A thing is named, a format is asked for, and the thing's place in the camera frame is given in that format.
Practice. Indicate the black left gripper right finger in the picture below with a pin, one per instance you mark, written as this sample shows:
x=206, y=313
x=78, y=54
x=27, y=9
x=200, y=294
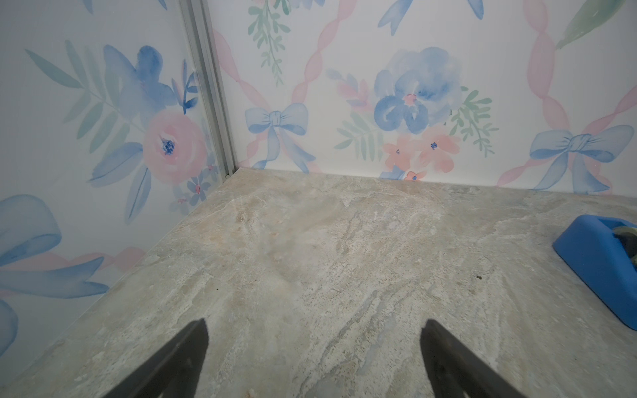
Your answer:
x=455, y=371

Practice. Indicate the blue tape dispenser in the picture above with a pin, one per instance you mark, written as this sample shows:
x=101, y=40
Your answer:
x=589, y=247

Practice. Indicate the aluminium corner post left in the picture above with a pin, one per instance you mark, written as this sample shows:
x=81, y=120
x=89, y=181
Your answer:
x=198, y=24

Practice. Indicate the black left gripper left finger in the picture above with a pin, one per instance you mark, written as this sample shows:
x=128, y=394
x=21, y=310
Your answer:
x=173, y=371

